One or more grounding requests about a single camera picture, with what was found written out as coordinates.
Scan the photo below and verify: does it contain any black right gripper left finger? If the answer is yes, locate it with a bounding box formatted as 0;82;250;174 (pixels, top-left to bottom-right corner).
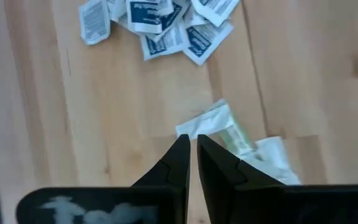
131;134;191;224

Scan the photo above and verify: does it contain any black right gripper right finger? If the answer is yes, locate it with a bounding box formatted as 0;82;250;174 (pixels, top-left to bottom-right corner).
196;134;284;224

